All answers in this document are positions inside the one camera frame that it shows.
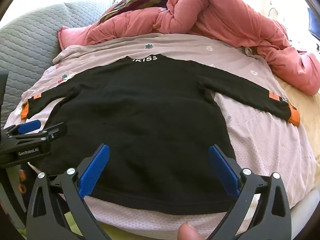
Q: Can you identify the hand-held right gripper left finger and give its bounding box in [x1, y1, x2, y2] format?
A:
[26, 144, 112, 240]

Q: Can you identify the multicoloured striped cloth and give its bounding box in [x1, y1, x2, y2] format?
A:
[99, 0, 174, 23]

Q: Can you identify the pink quilted comforter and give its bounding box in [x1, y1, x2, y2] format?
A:
[57, 0, 320, 95]

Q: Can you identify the grey quilted headboard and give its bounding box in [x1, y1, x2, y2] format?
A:
[0, 1, 113, 130]

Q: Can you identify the beige bed sheet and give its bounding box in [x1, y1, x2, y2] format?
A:
[275, 75, 320, 165]

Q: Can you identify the mauve printed blanket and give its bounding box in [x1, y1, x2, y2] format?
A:
[7, 32, 317, 230]

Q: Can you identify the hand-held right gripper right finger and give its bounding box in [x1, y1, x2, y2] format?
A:
[207, 144, 293, 240]

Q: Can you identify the dark blue screen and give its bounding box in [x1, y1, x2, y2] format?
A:
[307, 7, 320, 40]

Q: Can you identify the black sweater with orange cuffs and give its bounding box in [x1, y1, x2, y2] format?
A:
[20, 54, 300, 215]

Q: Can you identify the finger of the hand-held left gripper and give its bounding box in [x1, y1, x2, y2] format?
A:
[6, 119, 42, 136]
[5, 122, 68, 147]

